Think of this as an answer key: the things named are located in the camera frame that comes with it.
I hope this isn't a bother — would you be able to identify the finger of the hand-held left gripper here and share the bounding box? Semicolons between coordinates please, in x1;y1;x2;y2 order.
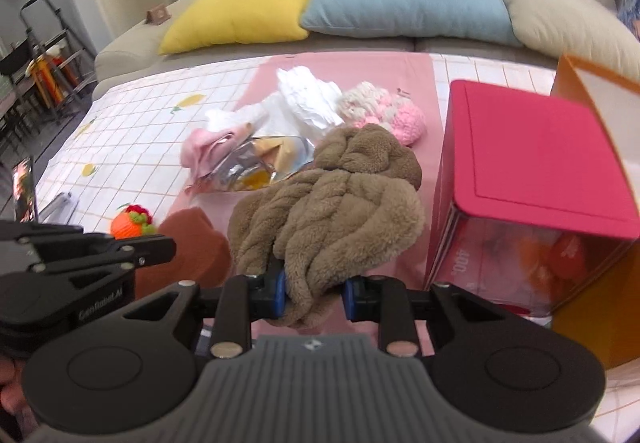
29;234;177;275
0;220;109;250

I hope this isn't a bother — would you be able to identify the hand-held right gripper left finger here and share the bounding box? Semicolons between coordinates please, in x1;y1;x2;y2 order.
121;272;288;358

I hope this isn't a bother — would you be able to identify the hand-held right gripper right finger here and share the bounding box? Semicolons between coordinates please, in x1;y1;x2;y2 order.
343;274;507;357

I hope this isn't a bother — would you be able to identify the brown fluffy scarf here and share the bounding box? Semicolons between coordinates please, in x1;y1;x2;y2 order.
227;123;426;329

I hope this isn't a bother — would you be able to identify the white tissue paper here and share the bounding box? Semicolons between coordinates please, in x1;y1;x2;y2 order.
252;65;346;144

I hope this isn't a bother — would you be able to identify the pink storage box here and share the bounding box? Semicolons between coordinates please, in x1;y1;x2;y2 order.
424;79;640;319

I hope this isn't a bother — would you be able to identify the grey phone stand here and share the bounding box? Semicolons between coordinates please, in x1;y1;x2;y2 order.
37;192;81;226

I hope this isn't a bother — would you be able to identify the orange crochet toy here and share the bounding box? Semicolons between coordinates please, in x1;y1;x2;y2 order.
110;204;158;240

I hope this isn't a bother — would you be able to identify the black phone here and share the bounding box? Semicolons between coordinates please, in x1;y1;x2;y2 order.
11;157;40;224

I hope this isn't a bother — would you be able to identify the reddish brown plush hat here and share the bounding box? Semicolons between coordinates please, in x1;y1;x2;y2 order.
135;208;232;299

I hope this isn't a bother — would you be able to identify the silver foil snack bag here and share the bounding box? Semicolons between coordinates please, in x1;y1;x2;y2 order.
187;133;316;194

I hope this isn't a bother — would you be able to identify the lemon print checked sheet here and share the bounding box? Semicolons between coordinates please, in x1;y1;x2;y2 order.
35;50;640;436

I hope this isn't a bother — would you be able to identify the light pink cloth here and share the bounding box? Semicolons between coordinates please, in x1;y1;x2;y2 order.
181;125;256;178

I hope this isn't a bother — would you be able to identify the orange red cloth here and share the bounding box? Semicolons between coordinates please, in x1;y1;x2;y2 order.
30;55;76;104

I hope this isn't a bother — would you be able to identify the black folding rack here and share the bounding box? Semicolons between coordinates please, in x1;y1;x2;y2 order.
0;0;96;124

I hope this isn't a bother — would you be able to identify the small white cloth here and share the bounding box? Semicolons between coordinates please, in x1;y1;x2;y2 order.
205;105;266;131

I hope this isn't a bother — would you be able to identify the cream pink knitted hat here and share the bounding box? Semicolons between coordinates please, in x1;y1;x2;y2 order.
336;81;428;146

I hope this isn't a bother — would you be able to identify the orange box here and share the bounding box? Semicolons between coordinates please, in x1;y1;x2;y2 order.
550;54;640;369

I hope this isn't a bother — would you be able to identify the yellow pillow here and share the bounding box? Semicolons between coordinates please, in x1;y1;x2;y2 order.
159;0;333;56

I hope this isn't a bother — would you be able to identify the beige pillow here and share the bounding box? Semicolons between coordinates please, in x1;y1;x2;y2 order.
477;0;640;84

